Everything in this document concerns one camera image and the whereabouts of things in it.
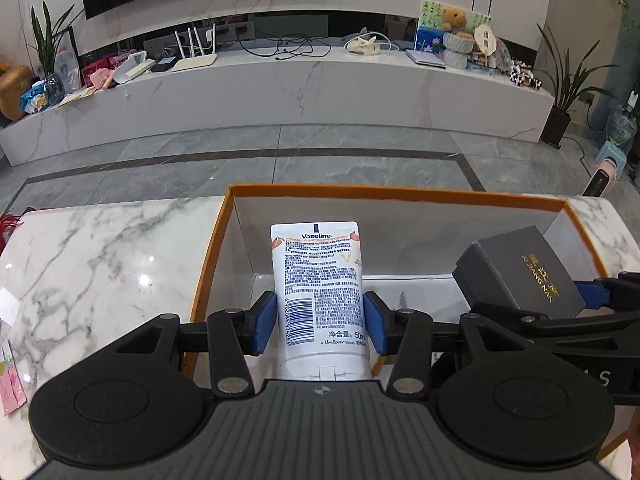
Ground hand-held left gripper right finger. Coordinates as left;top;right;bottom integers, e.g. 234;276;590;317
363;290;527;399

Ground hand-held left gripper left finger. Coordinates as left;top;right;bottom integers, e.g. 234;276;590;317
107;290;278;399

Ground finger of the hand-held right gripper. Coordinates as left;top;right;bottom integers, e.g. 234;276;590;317
475;302;640;357
574;271;640;314

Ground white lotion tube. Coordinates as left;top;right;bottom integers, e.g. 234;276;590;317
270;221;374;382

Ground dark grey gift box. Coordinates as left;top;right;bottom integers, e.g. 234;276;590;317
451;225;587;322

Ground orange storage box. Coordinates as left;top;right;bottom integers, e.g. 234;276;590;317
181;183;610;392

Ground black and pink bottle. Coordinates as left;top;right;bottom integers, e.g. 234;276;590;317
581;168;611;197

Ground teal tissue box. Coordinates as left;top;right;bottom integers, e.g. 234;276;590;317
597;140;629;179

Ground clear water jug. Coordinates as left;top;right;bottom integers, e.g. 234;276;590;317
605;102;640;154

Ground potted plant in black pot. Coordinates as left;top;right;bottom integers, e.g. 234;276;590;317
535;22;621;149

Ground black and white plush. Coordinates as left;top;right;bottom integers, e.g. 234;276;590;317
508;60;544;92

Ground white marble TV bench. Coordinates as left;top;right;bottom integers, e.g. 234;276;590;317
0;45;557;168

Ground decorative plate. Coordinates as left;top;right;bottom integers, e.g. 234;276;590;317
492;42;514;74

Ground pink packets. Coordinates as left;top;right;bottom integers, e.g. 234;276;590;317
0;344;29;417

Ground grey laptop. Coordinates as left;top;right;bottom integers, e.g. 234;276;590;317
405;48;447;69

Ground white router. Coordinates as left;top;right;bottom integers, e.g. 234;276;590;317
171;22;219;72

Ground red fringed ornament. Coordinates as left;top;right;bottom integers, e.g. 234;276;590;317
0;207;27;242

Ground round paper fan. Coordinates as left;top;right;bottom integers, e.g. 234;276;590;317
473;23;496;59

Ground paper envelopes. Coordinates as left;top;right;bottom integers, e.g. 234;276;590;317
59;86;97;108

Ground flower painting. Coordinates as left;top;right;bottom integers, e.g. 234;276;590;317
414;0;494;57

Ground red box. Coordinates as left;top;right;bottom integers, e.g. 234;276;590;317
81;57;112;87

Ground brown teddy bear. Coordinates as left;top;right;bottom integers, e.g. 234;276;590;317
440;6;472;37

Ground blue snack bag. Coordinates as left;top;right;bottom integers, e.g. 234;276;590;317
20;82;52;114

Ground brown round vase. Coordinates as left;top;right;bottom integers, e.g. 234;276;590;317
0;65;32;122

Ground green plant in glass vase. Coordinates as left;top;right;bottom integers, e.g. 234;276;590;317
30;1;85;107

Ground black floor cable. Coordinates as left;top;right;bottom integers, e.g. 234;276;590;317
569;134;601;177

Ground black cables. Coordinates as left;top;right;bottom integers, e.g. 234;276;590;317
239;31;334;62

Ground white device with cords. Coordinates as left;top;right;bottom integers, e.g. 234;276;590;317
344;30;401;56

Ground black picture frame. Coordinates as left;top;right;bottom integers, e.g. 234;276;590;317
52;25;84;92

